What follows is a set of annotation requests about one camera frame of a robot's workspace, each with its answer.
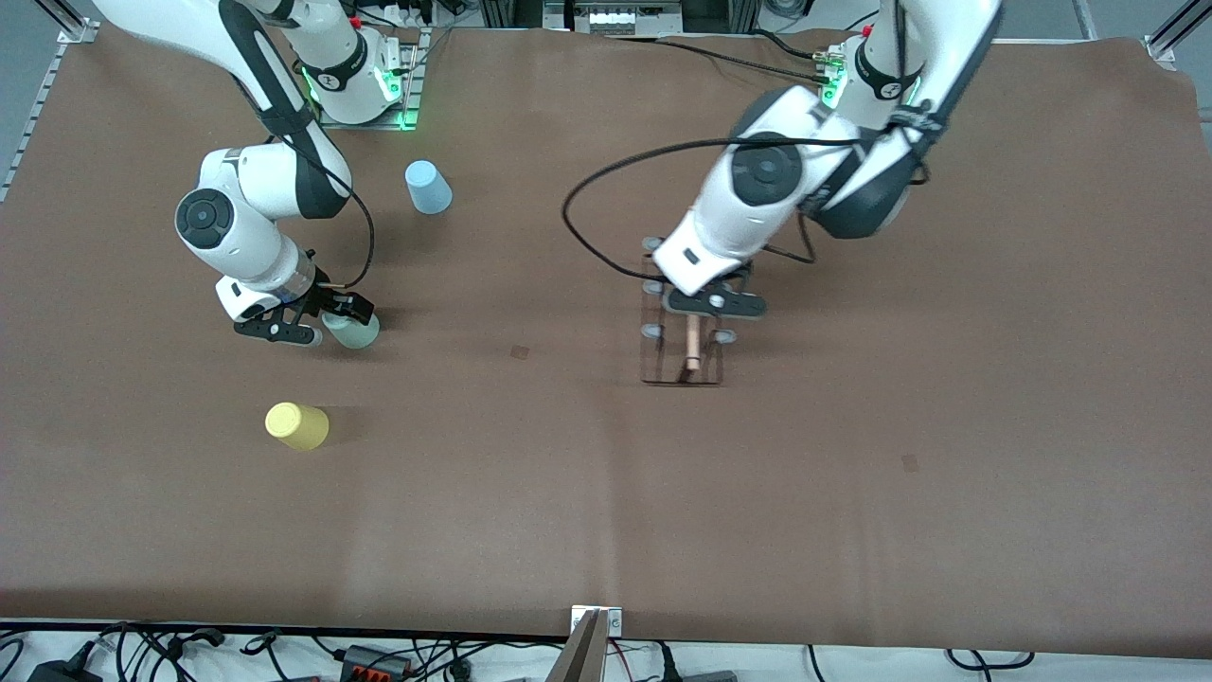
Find metal frame bracket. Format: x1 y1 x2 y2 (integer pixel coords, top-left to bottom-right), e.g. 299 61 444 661
544 611 609 682

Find black box orange terminals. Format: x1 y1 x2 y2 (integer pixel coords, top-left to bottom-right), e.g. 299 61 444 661
339 644 414 679

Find brown table cover mat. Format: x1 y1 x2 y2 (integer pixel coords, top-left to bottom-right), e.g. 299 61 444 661
0 21 1212 659

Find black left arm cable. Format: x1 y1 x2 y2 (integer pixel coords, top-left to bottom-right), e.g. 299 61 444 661
562 137 896 282

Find black wire cup rack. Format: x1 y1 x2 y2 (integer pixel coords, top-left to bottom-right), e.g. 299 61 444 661
639 235 728 386

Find yellow plastic cup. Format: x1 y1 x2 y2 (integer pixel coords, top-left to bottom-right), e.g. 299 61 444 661
264 402 330 452

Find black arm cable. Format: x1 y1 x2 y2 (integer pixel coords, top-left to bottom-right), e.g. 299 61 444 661
270 114 377 290
562 137 896 282

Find right arm aluminium base plate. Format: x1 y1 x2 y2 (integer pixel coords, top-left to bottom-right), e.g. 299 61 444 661
317 27 424 131

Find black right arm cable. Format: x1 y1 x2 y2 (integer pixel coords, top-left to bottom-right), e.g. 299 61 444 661
270 114 377 290

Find long black cable on mat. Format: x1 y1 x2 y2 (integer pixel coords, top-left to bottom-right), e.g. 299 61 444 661
606 30 829 86

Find light blue plastic cup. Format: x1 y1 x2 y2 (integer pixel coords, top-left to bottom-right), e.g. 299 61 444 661
404 159 454 216

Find aluminium frame profile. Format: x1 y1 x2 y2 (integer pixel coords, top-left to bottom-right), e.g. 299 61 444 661
33 0 100 46
1141 0 1212 63

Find slotted aluminium side rail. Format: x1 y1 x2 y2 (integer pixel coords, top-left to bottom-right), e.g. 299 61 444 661
0 43 69 205

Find pale green plastic cup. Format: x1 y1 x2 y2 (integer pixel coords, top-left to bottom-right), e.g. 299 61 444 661
320 311 382 350

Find black power adapter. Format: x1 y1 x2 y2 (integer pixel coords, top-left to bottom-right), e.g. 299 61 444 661
27 642 103 682

